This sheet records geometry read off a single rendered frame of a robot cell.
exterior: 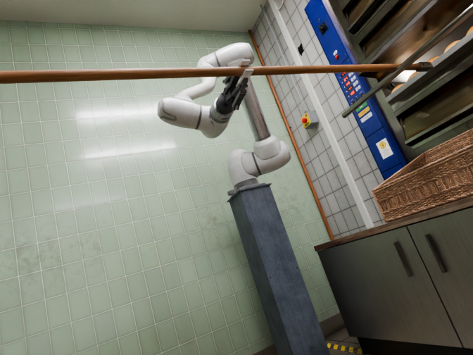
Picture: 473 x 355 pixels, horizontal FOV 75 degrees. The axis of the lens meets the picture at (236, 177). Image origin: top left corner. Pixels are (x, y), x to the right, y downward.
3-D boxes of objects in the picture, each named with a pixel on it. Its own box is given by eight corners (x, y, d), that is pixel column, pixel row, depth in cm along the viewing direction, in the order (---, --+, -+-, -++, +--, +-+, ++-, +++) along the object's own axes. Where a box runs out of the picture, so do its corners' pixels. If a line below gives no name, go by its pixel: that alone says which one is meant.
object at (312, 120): (311, 128, 240) (307, 117, 243) (319, 122, 231) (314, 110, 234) (304, 129, 237) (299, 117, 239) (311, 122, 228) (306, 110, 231)
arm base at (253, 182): (224, 201, 192) (222, 192, 193) (255, 194, 201) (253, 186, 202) (234, 191, 176) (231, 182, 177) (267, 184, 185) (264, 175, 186)
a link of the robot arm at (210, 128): (231, 127, 127) (200, 120, 122) (219, 144, 140) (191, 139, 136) (232, 106, 131) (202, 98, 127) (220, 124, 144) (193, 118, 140)
